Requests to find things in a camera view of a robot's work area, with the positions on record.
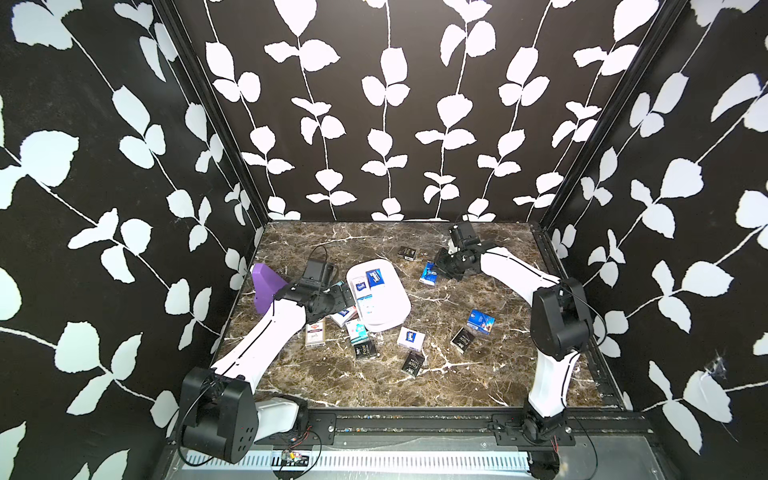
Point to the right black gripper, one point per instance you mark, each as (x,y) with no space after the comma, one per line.
(440,267)

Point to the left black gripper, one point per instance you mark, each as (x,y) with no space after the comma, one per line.
(339,301)

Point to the dark blue Tempo tissue pack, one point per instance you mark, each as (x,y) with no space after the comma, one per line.
(429,274)

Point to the blue patterned tissue pack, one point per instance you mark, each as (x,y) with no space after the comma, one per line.
(480,322)

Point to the white Tempo tissue pack front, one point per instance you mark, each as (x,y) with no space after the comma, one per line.
(411,339)

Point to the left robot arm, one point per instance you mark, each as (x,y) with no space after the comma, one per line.
(218,415)

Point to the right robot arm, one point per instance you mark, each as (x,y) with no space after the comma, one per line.
(561,325)

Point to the white plastic storage box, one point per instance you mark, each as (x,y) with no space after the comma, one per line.
(392,302)

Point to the white red tissue pack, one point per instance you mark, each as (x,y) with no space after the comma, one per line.
(315,334)

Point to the teal bear tissue pack front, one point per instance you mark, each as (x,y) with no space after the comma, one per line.
(357,331)

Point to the black Face tissue pack far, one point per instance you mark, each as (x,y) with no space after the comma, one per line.
(407,253)

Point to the purple plastic object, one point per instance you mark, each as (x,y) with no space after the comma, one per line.
(266,284)

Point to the black tissue pack middle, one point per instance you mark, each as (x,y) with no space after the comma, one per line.
(365,350)

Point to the black tissue pack right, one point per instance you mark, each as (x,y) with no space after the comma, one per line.
(463,339)

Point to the black tissue pack front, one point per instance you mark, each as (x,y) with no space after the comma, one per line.
(413,363)

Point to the white perforated cable duct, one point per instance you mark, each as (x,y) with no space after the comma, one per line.
(427,462)

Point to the black mounting rail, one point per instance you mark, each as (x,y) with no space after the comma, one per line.
(504,425)

